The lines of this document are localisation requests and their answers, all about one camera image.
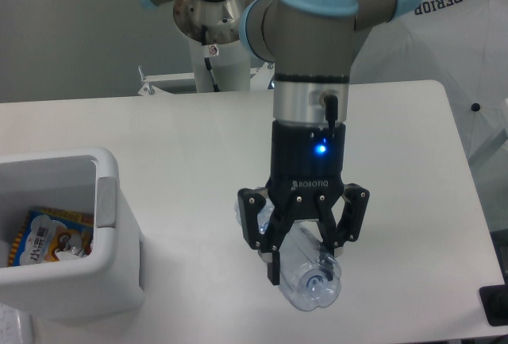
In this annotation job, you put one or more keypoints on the colourful snack packet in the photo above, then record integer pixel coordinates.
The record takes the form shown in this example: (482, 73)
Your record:
(52, 235)

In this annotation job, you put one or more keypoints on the black device at table edge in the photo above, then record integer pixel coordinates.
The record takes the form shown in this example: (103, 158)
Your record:
(494, 301)

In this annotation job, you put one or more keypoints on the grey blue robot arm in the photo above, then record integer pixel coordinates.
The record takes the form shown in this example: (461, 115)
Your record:
(310, 43)

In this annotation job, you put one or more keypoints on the white Superior umbrella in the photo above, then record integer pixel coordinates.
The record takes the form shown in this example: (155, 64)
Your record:
(461, 44)

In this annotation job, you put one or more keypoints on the clear plastic water bottle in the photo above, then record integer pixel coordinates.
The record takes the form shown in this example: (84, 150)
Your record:
(310, 277)

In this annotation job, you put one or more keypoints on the white metal mounting bracket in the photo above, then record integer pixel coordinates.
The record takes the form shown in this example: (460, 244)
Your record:
(176, 84)

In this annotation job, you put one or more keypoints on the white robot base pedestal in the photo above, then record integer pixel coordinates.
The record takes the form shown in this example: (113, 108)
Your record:
(220, 67)

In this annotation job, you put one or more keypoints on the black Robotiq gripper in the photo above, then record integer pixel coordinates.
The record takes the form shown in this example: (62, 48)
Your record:
(306, 165)

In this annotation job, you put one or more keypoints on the white plastic trash can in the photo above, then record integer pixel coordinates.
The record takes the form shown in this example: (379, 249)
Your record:
(84, 180)

